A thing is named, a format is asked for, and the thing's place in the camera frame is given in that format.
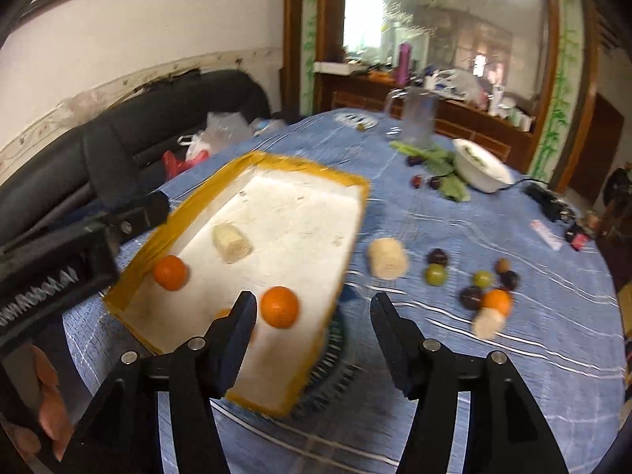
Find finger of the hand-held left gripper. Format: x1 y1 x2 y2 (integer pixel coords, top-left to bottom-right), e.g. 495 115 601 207
81 118 142 207
100 191 170 246

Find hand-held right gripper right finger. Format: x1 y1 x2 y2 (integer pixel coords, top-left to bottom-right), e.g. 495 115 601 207
370 292 568 474

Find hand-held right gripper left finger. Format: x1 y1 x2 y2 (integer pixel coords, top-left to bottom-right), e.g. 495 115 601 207
69 290 258 474

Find peeled banana piece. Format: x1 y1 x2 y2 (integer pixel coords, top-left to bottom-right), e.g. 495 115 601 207
212 224 254 264
471 307 506 340
368 238 410 280

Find orange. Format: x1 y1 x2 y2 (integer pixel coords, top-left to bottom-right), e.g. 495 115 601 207
153 255 189 290
261 286 300 329
483 289 512 317

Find white foam box yellow tape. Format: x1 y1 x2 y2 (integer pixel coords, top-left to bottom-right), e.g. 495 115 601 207
102 152 371 418

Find person's left hand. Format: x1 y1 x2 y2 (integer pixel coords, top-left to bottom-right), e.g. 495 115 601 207
0 346 76 461

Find black sofa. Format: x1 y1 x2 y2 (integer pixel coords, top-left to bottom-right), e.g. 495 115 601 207
0 69 272 262

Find black ribbed basket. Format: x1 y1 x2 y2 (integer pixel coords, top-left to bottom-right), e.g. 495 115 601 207
301 301 361 410

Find red plastic bag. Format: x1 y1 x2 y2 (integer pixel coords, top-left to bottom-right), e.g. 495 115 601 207
162 150 211 182

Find white plastic bag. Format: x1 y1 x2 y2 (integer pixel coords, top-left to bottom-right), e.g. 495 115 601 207
179 133 214 160

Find blue striped tablecloth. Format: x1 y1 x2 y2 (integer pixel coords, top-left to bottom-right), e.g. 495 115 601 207
62 107 625 474

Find clear plastic bag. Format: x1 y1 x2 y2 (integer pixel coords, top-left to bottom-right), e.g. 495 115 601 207
204 111 254 154

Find white and pink packet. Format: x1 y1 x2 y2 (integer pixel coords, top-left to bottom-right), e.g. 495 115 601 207
530 219 564 254

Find green leafy vegetable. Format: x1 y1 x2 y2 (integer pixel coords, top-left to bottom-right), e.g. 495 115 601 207
390 139 471 203

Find white bowl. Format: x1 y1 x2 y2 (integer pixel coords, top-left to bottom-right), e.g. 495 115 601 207
451 138 517 194

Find red and black small box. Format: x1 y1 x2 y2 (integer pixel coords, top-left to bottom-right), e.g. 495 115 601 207
566 227 594 252

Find white patterned plate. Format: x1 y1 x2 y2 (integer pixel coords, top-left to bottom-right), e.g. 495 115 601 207
333 111 378 128

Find clear glass pitcher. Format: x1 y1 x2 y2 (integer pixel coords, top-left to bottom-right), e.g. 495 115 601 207
384 86 441 150

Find wooden cabinet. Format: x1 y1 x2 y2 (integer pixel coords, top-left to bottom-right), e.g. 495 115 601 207
315 70 540 171

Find flat white box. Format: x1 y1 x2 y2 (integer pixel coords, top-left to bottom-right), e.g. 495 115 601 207
313 60 367 76

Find white cups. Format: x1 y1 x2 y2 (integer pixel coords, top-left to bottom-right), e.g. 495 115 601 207
488 84 536 133

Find crumpled white plastic bags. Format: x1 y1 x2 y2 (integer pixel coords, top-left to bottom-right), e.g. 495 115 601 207
423 68 487 107

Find purple bottle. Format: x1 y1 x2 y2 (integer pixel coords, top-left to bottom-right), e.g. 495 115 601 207
397 42 414 86

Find black charger with cable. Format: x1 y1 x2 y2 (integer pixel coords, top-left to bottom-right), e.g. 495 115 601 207
513 178 576 224

